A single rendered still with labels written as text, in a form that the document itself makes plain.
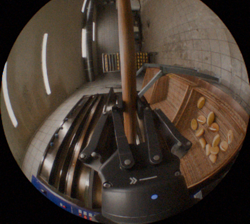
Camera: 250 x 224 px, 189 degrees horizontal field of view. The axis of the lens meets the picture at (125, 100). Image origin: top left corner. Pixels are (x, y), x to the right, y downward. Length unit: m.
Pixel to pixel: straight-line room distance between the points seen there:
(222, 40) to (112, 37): 5.11
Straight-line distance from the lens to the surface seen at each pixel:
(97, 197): 0.57
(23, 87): 1.49
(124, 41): 0.17
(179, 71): 0.65
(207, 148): 0.73
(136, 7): 5.43
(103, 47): 5.31
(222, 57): 1.31
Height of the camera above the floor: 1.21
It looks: 1 degrees down
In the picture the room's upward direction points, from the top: 94 degrees counter-clockwise
